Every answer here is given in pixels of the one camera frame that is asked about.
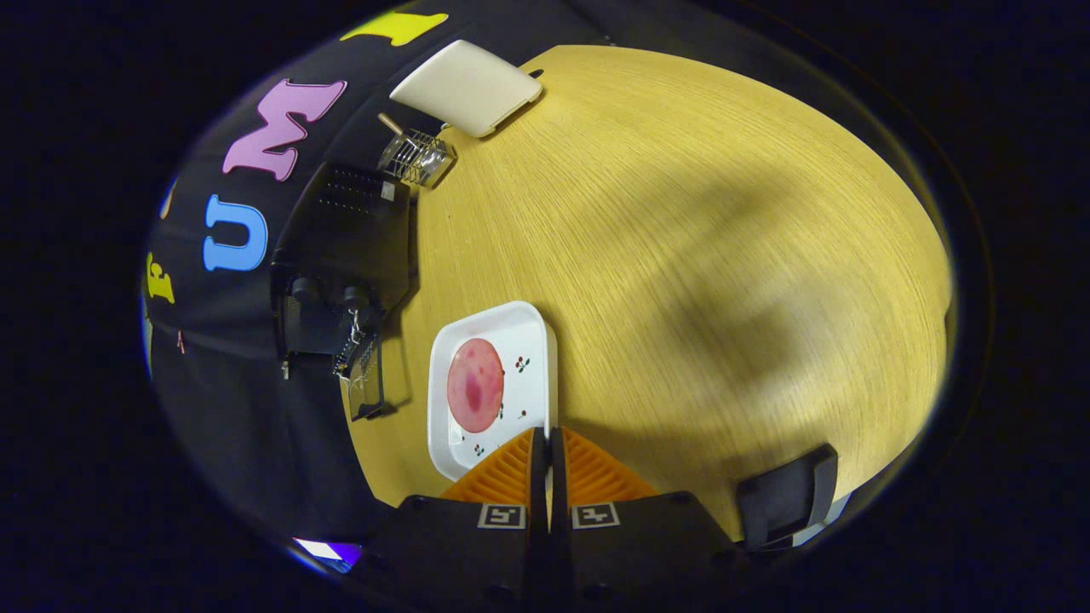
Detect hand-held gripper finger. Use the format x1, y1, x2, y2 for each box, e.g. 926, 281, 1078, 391
362, 427, 550, 613
549, 427, 752, 613

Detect pink ham slice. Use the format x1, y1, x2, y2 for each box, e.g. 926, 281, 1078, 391
447, 338, 506, 433

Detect white square plate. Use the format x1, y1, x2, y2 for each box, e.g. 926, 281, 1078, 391
427, 301, 559, 483

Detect black toaster oven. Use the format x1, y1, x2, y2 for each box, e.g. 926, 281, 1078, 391
271, 162, 419, 422

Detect white bread toaster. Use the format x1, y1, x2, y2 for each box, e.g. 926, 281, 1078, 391
389, 39, 545, 139

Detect glowing screen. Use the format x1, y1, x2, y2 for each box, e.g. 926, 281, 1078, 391
293, 536, 364, 572

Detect wire utensil holder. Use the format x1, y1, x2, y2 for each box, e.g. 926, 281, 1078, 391
378, 128, 457, 190

